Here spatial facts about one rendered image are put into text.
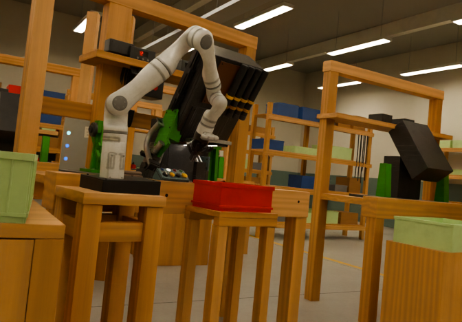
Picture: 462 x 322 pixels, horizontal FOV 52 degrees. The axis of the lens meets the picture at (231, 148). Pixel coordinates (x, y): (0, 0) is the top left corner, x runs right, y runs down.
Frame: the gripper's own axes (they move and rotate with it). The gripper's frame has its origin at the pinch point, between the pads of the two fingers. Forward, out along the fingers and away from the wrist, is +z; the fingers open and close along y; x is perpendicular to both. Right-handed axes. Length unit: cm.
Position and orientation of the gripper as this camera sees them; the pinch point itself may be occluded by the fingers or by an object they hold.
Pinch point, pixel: (192, 157)
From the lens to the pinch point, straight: 223.5
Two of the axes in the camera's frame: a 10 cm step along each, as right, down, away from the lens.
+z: -3.9, 8.3, 4.0
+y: -8.1, -1.1, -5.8
